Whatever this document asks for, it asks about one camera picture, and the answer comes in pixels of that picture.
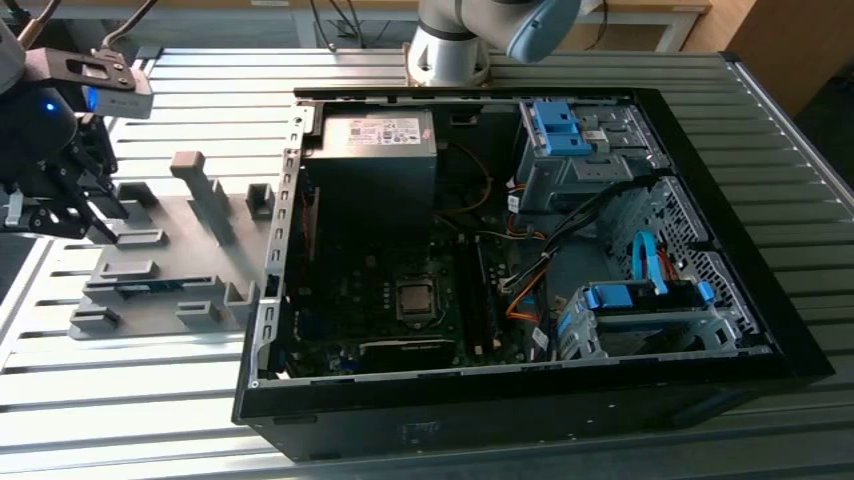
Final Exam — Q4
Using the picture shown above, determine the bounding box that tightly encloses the black graphics card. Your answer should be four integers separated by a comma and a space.
359, 338, 459, 371

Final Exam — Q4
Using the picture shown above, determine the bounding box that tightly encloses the wooden cabinet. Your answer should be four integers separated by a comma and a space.
679, 0, 854, 119

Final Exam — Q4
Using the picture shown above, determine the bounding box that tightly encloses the white desk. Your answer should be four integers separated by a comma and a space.
292, 0, 708, 54

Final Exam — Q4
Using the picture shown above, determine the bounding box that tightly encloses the metal optical drive cage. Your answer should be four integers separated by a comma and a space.
512, 99, 668, 216

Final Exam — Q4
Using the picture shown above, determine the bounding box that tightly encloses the blue SATA cable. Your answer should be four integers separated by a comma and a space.
630, 230, 671, 296

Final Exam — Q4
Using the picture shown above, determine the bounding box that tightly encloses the silver power supply unit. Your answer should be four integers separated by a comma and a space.
303, 107, 441, 236

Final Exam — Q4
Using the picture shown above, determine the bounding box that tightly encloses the green motherboard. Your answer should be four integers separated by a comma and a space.
285, 234, 555, 376

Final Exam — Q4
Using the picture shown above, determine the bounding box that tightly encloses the black cable bundle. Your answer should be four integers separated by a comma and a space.
499, 177, 659, 294

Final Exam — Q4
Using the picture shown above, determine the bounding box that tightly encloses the RAM stick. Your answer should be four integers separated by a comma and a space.
472, 234, 501, 351
84, 280, 225, 297

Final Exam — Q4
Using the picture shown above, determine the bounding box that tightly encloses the blue plastic drive carrier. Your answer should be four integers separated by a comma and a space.
531, 99, 595, 157

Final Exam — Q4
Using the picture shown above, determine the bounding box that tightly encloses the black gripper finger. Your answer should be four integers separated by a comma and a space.
69, 113, 132, 221
16, 158, 120, 246

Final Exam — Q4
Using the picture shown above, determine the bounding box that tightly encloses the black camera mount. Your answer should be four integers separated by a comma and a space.
24, 47, 138, 94

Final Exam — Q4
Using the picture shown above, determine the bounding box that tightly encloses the orange wire bundle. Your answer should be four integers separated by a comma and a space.
504, 269, 555, 324

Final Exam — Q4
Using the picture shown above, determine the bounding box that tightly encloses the grey parts rack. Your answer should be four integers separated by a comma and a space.
65, 149, 279, 342

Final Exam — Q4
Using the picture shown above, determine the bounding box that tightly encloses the metal disk bay cage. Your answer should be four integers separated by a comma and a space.
552, 287, 748, 361

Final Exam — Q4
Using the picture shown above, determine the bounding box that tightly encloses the small side wrist camera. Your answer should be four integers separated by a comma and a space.
1, 191, 29, 230

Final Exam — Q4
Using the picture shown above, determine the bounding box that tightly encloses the black PC case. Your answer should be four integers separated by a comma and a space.
229, 85, 836, 464

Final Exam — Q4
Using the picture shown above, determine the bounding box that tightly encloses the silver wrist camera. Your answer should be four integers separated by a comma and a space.
88, 74, 154, 120

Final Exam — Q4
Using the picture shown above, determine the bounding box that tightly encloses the black CPU socket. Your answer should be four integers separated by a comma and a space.
391, 271, 443, 327

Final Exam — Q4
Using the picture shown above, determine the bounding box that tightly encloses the silver CPU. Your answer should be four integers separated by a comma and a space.
397, 284, 435, 314

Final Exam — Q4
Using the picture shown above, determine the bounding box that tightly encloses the yellow wire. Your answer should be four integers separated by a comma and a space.
433, 142, 493, 218

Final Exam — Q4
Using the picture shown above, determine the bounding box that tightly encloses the black disk in blue carrier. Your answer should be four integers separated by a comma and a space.
583, 279, 716, 315

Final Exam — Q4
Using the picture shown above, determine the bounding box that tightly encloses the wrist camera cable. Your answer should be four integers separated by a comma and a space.
98, 0, 161, 54

